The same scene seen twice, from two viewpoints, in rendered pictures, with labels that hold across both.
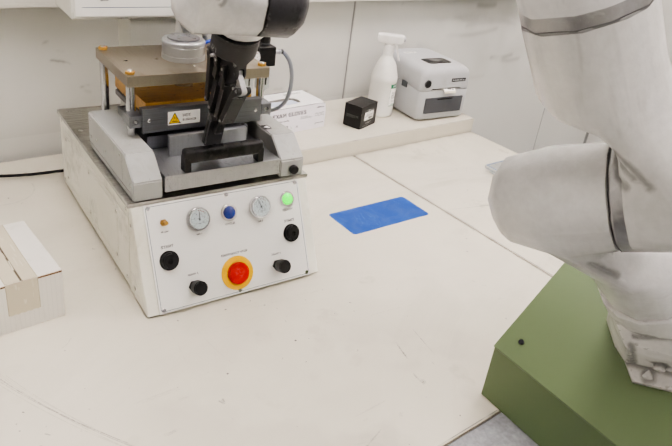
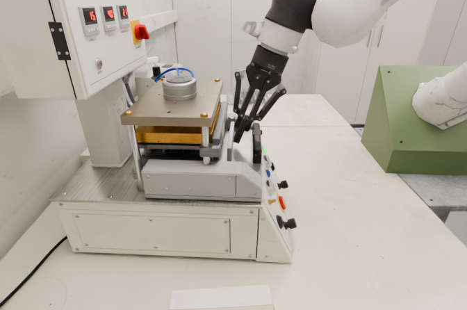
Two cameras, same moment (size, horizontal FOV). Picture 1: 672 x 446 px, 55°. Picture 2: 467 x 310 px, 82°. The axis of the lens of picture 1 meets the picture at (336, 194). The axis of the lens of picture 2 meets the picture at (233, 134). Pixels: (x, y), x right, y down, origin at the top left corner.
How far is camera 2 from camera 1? 99 cm
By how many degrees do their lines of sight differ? 44
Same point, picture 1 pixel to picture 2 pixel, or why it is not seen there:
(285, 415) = (396, 236)
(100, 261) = (206, 267)
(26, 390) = not seen: outside the picture
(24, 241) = (208, 299)
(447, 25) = not seen: hidden behind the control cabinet
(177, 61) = (191, 96)
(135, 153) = (242, 169)
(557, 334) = (408, 131)
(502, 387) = (397, 163)
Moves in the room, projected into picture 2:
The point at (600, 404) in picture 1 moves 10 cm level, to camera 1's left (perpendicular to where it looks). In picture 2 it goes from (441, 143) to (438, 154)
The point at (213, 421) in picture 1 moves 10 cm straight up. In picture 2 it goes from (399, 267) to (412, 237)
